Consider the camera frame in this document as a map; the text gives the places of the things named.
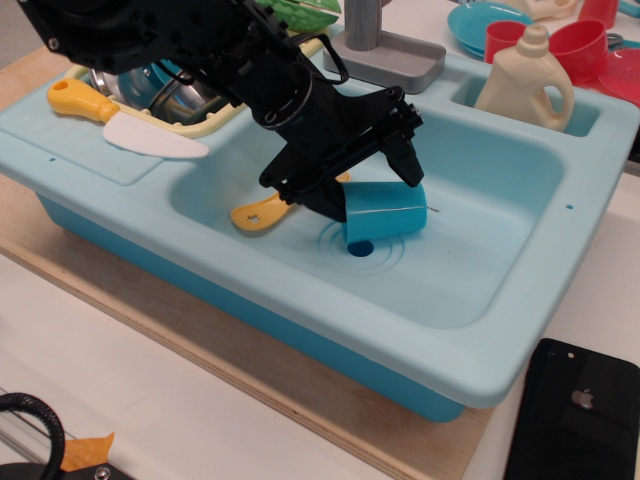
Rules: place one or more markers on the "cream detergent bottle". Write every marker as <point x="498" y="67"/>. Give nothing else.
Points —
<point x="528" y="84"/>

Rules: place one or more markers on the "pale yellow dish rack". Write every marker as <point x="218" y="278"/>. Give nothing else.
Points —
<point x="211" y="124"/>

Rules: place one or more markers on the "yellow dish brush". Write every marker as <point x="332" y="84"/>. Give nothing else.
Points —
<point x="261" y="215"/>

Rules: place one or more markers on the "light blue toy sink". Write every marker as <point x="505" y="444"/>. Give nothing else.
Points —
<point x="438" y="320"/>

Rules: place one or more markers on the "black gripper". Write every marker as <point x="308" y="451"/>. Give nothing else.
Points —
<point x="326" y="133"/>

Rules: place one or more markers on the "yellow handled toy knife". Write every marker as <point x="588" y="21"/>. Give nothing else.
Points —
<point x="72" y="97"/>

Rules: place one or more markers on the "red plastic bowl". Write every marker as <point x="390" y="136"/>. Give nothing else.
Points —
<point x="582" y="50"/>

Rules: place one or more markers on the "steel pot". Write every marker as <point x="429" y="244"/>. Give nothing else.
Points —
<point x="163" y="89"/>

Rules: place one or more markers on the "red plastic cup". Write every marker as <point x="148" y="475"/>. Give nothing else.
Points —
<point x="501" y="35"/>

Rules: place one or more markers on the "green toy vegetable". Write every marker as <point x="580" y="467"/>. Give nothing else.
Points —
<point x="307" y="16"/>

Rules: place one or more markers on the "blue plastic cup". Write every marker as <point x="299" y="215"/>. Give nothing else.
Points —
<point x="378" y="210"/>

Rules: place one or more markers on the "blue plate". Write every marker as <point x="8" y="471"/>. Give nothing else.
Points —
<point x="468" y="23"/>

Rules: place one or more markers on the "cream toy object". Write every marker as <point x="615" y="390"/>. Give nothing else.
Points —
<point x="544" y="9"/>

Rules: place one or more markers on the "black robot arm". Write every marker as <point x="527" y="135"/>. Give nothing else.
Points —
<point x="242" y="51"/>

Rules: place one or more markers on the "black smartphone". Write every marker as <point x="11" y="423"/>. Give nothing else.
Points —
<point x="578" y="416"/>

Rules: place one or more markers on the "red tall cup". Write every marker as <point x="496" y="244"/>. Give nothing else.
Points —
<point x="603" y="11"/>

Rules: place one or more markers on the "red plate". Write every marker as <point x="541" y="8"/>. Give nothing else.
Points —
<point x="621" y="74"/>

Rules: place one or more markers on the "plywood board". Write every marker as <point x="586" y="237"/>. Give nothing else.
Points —
<point x="189" y="391"/>

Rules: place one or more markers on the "orange tape piece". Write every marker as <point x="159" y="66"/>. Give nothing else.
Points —
<point x="86" y="452"/>

